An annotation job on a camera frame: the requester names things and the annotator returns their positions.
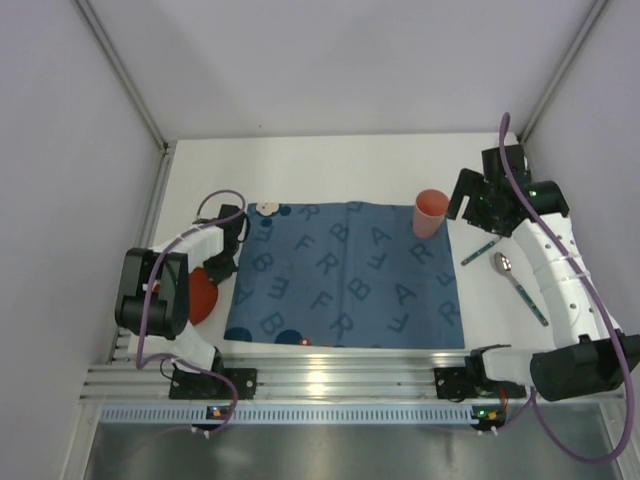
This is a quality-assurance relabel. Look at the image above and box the red plastic plate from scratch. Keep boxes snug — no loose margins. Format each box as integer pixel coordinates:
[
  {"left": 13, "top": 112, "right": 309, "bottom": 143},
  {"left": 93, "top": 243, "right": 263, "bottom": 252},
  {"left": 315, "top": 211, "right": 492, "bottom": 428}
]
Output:
[{"left": 152, "top": 267, "right": 219, "bottom": 326}]

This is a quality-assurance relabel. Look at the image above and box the pink plastic cup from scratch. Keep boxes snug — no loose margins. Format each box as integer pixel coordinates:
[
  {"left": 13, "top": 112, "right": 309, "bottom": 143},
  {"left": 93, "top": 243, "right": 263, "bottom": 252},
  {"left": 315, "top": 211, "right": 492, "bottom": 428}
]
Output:
[{"left": 412, "top": 189, "right": 449, "bottom": 239}]

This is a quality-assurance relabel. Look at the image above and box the blue letter-print cloth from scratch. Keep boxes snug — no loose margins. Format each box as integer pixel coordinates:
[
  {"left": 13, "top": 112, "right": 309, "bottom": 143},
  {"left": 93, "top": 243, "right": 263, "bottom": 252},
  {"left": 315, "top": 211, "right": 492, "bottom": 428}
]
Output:
[{"left": 224, "top": 201, "right": 465, "bottom": 350}]

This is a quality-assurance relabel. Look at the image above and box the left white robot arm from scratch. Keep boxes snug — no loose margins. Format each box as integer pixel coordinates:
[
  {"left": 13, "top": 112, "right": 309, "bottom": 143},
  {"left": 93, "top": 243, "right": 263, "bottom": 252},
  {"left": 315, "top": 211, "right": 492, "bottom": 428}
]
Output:
[{"left": 114, "top": 204, "right": 249, "bottom": 374}]

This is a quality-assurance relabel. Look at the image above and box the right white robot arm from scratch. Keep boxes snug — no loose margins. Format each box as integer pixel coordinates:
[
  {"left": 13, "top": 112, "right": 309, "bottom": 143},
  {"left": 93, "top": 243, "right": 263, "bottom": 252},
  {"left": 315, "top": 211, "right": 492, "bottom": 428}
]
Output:
[{"left": 446, "top": 145, "right": 639, "bottom": 401}]

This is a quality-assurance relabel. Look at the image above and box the silver metal spoon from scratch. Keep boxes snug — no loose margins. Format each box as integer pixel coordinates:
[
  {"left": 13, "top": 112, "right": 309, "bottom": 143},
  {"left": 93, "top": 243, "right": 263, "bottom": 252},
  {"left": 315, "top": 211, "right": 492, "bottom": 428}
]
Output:
[{"left": 493, "top": 252, "right": 522, "bottom": 290}]

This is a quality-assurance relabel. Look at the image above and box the green-handled fork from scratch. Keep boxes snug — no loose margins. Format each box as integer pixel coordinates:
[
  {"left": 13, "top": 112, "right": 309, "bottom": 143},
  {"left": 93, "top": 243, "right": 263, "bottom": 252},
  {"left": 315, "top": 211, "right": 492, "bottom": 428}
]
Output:
[{"left": 461, "top": 237, "right": 501, "bottom": 266}]

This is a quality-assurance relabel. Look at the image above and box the left aluminium frame post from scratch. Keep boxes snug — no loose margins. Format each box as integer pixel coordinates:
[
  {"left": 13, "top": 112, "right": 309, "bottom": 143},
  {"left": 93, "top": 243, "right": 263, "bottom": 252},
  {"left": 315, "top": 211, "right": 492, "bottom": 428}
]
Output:
[{"left": 69, "top": 0, "right": 169, "bottom": 151}]

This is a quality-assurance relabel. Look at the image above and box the aluminium frame post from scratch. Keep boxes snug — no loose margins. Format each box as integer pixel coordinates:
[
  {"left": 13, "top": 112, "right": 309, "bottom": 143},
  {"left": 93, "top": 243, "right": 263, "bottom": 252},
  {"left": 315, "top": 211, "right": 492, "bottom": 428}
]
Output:
[
  {"left": 69, "top": 0, "right": 169, "bottom": 151},
  {"left": 516, "top": 0, "right": 611, "bottom": 144}
]

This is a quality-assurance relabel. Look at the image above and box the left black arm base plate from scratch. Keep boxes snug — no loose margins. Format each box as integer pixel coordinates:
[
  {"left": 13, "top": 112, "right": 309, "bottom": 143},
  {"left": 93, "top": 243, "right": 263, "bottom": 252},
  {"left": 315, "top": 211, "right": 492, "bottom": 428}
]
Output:
[{"left": 169, "top": 368, "right": 258, "bottom": 400}]

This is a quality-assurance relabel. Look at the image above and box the aluminium mounting rail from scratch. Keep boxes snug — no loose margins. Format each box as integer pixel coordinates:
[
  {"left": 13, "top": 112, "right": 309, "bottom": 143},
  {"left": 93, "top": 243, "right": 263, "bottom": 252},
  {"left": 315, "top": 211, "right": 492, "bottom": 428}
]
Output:
[{"left": 79, "top": 352, "right": 624, "bottom": 401}]

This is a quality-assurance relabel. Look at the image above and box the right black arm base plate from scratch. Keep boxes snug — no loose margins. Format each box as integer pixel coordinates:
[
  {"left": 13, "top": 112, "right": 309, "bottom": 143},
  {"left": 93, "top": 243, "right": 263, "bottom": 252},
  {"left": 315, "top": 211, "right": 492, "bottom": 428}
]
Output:
[{"left": 434, "top": 367, "right": 527, "bottom": 402}]

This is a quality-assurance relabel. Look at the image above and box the perforated cable duct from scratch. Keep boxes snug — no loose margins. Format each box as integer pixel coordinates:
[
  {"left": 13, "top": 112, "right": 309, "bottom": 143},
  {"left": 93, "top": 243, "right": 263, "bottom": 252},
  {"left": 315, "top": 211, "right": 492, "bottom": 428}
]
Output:
[{"left": 100, "top": 403, "right": 504, "bottom": 425}]

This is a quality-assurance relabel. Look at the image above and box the right aluminium frame post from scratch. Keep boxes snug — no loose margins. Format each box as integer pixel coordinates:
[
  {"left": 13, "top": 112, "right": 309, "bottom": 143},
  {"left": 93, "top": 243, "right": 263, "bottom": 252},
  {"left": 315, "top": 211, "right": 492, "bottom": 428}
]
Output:
[{"left": 516, "top": 0, "right": 611, "bottom": 144}]

